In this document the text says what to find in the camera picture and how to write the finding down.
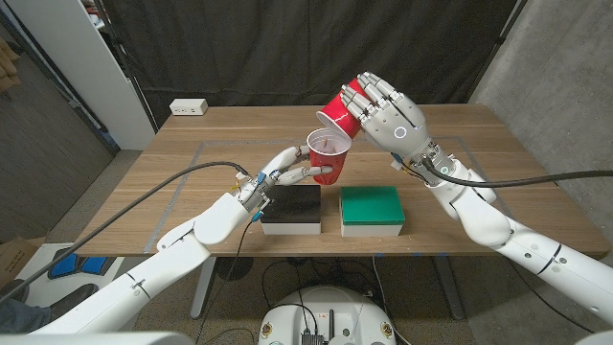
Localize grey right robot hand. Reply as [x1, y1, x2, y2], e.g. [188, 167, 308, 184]
[338, 71, 456, 186]

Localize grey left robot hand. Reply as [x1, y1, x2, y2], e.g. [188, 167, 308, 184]
[234, 145, 334, 217]

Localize red plastic cup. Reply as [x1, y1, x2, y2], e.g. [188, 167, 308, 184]
[306, 126, 353, 186]
[315, 78, 373, 140]

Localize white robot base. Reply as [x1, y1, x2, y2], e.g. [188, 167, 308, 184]
[258, 285, 397, 345]

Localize black foam block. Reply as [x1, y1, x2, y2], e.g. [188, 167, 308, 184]
[259, 184, 323, 236]

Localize green foam block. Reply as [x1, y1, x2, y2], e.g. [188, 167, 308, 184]
[339, 185, 406, 238]

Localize black round floor base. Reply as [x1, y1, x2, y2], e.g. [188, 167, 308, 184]
[215, 257, 254, 282]

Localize white power strip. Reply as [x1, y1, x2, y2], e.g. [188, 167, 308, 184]
[169, 98, 210, 117]

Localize black curtain backdrop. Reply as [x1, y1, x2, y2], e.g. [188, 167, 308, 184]
[102, 0, 521, 128]

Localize black curtain stand pole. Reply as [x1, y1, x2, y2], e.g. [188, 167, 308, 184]
[93, 0, 159, 133]
[466, 0, 528, 104]

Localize grey table leg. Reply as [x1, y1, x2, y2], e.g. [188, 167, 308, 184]
[433, 255, 465, 321]

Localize blue foot pedal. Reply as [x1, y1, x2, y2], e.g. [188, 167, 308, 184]
[46, 246, 119, 281]

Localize white cabinet panel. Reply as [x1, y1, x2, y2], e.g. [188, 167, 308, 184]
[4, 0, 157, 151]

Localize dark leather shoe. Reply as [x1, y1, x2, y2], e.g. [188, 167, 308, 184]
[47, 283, 100, 323]
[0, 279, 30, 303]

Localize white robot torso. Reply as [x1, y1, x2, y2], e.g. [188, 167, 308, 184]
[0, 331, 195, 345]

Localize white floor platform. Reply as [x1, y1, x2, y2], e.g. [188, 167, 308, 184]
[13, 241, 125, 333]

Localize cardboard box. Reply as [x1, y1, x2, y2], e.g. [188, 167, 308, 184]
[0, 236, 30, 288]

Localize tan cardboard stack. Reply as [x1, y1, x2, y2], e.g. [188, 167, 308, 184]
[0, 36, 21, 93]

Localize blue jeans leg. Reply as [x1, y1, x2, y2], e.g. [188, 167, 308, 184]
[0, 310, 52, 334]

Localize thin black left hand cable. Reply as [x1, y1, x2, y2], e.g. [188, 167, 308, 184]
[194, 218, 255, 344]

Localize thin black hand cable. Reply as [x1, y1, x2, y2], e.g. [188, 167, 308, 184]
[507, 258, 595, 334]
[194, 218, 255, 344]

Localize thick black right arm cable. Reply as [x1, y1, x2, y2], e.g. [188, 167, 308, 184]
[420, 157, 613, 189]

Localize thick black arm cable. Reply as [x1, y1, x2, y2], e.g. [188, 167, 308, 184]
[420, 157, 613, 189]
[0, 160, 250, 304]

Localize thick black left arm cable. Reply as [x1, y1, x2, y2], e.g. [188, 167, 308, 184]
[0, 160, 250, 304]

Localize thin black right hand cable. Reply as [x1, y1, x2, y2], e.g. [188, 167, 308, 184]
[507, 258, 595, 334]

